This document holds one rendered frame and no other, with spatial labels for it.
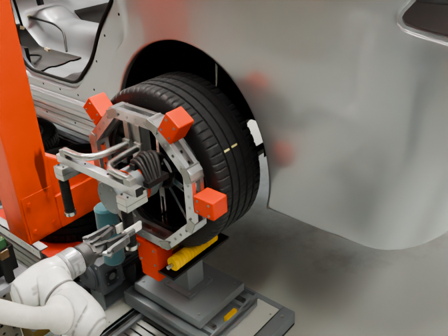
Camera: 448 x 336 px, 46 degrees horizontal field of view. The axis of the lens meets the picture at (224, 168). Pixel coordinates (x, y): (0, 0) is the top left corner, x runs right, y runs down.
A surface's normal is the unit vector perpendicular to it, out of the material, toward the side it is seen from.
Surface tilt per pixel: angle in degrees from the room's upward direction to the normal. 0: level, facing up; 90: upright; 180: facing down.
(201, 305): 0
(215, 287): 0
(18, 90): 90
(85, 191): 90
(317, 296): 0
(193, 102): 27
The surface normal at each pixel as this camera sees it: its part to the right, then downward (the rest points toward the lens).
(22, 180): 0.77, 0.28
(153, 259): -0.64, 0.40
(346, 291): -0.04, -0.87
